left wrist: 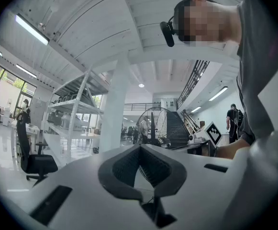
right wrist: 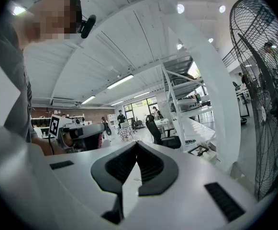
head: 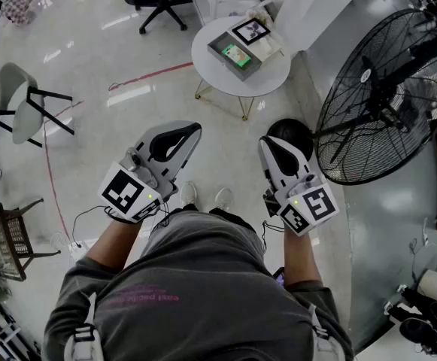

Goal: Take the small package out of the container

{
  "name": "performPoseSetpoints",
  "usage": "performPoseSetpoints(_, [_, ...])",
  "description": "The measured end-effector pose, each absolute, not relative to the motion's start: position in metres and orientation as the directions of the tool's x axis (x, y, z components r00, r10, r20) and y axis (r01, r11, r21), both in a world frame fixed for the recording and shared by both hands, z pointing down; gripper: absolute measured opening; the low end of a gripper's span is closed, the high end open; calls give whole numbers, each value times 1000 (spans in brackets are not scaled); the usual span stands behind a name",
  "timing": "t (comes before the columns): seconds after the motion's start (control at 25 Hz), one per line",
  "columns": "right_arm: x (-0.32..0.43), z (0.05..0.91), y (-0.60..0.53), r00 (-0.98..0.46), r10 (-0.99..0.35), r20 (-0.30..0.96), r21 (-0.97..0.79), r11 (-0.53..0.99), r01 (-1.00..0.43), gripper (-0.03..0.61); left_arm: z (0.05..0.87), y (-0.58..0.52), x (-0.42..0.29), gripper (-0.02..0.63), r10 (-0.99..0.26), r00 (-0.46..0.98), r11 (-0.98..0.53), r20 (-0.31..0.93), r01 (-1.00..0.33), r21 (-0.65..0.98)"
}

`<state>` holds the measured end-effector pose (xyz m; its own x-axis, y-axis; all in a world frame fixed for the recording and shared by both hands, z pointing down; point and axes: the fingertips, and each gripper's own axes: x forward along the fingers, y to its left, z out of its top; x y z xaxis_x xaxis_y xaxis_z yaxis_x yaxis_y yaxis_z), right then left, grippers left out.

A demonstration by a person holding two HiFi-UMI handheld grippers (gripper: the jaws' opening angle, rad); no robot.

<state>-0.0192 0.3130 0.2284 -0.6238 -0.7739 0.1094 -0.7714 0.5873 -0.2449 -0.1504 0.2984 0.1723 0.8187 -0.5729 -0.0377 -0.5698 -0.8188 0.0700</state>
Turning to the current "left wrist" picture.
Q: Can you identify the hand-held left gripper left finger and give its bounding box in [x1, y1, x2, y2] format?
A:
[98, 144, 144, 200]

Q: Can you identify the black staircase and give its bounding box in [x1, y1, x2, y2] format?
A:
[165, 111, 190, 148]

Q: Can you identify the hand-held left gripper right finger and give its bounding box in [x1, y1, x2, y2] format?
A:
[139, 144, 187, 198]

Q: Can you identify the large glass window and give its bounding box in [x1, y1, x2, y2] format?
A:
[0, 62, 38, 121]

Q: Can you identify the white metal shelf rack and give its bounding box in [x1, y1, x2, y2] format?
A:
[42, 66, 111, 164]

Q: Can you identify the large black floor fan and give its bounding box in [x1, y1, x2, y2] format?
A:
[134, 106, 173, 149]

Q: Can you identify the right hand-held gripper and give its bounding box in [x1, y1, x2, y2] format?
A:
[187, 121, 223, 157]

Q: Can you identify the person's grey shirt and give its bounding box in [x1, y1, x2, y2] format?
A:
[235, 0, 278, 146]

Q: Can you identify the black mezzanine railing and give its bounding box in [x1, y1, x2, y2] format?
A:
[176, 59, 211, 110]

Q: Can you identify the black head-worn camera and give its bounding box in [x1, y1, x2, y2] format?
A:
[159, 15, 178, 48]

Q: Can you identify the black office chair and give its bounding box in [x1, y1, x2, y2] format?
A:
[16, 112, 59, 181]

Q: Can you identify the person's right forearm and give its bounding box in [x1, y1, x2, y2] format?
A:
[216, 138, 252, 160]

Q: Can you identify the white pillar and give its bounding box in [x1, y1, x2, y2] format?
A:
[99, 51, 130, 153]

